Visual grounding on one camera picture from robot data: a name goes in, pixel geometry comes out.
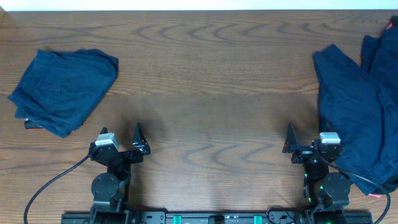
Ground navy blue shorts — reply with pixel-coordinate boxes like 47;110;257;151
313;27;397;195

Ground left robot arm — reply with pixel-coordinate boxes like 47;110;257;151
88;123;150;224

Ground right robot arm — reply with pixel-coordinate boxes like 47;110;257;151
282;124;351;223

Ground folded navy shorts stack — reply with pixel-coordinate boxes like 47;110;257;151
8;49;119;138

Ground red black folded garment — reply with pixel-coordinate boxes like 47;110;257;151
24;118;43;129

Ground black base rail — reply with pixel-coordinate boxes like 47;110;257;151
60;211;373;224

